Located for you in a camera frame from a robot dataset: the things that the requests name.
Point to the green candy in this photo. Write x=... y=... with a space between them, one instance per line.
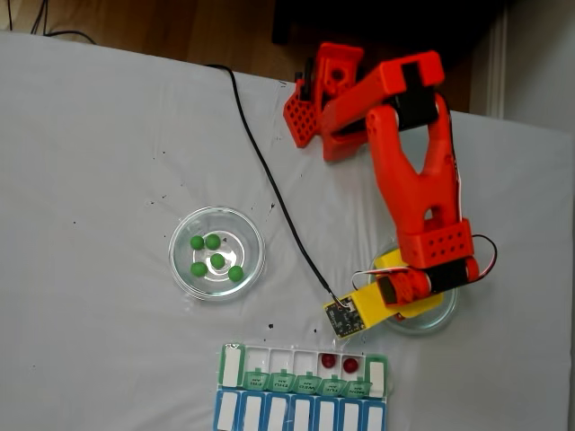
x=235 y=273
x=212 y=241
x=198 y=269
x=218 y=261
x=197 y=242

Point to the white table cover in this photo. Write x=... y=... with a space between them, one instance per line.
x=90 y=134

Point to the white door trim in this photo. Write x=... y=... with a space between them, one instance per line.
x=498 y=67

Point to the glass bowl with green candies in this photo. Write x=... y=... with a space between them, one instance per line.
x=218 y=287

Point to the black camera circuit board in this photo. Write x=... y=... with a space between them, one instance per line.
x=343 y=318

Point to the weekly pill organizer box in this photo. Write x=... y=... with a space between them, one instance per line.
x=296 y=408

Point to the dark wooden furniture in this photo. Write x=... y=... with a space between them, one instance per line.
x=314 y=18

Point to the plain red candy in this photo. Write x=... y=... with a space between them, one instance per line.
x=328 y=360

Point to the glass bowl with red candies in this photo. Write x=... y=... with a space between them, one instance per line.
x=427 y=326

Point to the red candy with m print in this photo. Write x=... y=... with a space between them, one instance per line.
x=350 y=365

